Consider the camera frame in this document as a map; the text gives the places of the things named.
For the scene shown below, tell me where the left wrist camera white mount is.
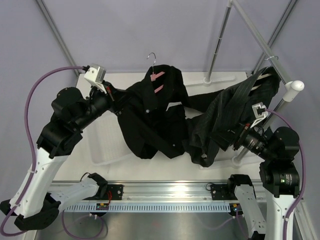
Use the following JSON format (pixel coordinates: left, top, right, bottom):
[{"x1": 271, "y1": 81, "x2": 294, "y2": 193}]
[{"x1": 84, "y1": 64, "x2": 107, "y2": 94}]

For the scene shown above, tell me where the metal clothes rack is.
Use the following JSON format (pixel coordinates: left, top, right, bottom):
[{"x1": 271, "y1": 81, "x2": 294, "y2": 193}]
[{"x1": 184, "y1": 0, "x2": 306, "y2": 168}]

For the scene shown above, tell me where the clear plastic basket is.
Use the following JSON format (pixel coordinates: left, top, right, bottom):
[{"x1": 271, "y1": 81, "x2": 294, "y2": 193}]
[{"x1": 85, "y1": 111, "x2": 134, "y2": 166}]

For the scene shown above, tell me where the black shirt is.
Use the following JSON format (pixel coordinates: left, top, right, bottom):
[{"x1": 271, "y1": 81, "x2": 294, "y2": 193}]
[{"x1": 113, "y1": 64, "x2": 216, "y2": 160}]

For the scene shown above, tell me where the wooden hanger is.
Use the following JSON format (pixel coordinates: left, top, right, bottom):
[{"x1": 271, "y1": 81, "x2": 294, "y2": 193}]
[{"x1": 249, "y1": 66, "x2": 277, "y2": 93}]

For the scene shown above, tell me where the dark striped shirt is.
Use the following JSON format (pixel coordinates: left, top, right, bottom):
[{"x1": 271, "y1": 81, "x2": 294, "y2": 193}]
[{"x1": 182, "y1": 71, "x2": 281, "y2": 167}]

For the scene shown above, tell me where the aluminium rail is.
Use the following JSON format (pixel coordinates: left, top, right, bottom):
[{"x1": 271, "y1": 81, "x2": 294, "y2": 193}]
[{"x1": 47, "y1": 181, "x2": 303, "y2": 203}]

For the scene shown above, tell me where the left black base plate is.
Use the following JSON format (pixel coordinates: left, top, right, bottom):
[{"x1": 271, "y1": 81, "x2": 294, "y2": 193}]
[{"x1": 85, "y1": 184, "x2": 124, "y2": 201}]

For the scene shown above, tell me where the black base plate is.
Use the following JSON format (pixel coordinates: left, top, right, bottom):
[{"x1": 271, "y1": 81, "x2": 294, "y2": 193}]
[
  {"x1": 85, "y1": 184, "x2": 124, "y2": 201},
  {"x1": 210, "y1": 183, "x2": 256, "y2": 201}
]

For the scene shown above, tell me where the white slotted cable duct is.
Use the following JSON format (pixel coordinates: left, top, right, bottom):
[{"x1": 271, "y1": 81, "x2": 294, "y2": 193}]
[{"x1": 64, "y1": 202, "x2": 231, "y2": 213}]

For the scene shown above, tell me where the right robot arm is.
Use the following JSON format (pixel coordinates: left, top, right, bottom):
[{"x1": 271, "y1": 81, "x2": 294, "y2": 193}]
[{"x1": 211, "y1": 124, "x2": 301, "y2": 240}]

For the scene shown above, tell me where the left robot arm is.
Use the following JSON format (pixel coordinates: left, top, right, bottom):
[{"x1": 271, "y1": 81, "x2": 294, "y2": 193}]
[{"x1": 0, "y1": 82, "x2": 134, "y2": 233}]

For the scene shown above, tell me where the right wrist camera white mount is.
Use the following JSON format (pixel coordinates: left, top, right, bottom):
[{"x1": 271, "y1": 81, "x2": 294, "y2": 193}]
[{"x1": 250, "y1": 102, "x2": 269, "y2": 129}]

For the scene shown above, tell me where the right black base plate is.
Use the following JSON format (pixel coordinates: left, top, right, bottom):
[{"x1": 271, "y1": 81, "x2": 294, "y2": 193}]
[{"x1": 210, "y1": 183, "x2": 256, "y2": 201}]

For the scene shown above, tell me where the pink hanger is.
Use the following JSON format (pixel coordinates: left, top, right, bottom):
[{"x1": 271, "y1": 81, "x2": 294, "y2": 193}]
[{"x1": 146, "y1": 52, "x2": 165, "y2": 94}]

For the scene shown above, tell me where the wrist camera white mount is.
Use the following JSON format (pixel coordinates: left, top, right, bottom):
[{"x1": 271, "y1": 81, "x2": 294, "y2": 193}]
[
  {"x1": 250, "y1": 102, "x2": 269, "y2": 129},
  {"x1": 84, "y1": 64, "x2": 107, "y2": 94}
]

